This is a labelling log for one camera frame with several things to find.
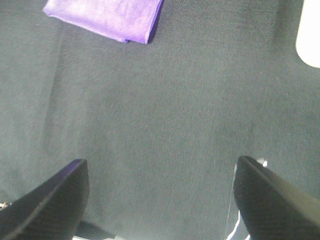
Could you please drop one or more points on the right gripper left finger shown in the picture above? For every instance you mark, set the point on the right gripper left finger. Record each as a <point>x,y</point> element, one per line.
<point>53,210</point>

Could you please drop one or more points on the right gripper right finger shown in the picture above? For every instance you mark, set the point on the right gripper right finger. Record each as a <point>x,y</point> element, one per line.
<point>281,211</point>

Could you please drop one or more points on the purple microfiber towel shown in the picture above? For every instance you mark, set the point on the purple microfiber towel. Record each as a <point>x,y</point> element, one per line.
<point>120,20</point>

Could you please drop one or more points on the white plastic storage bin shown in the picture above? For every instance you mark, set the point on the white plastic storage bin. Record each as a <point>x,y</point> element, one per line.
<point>308,35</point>

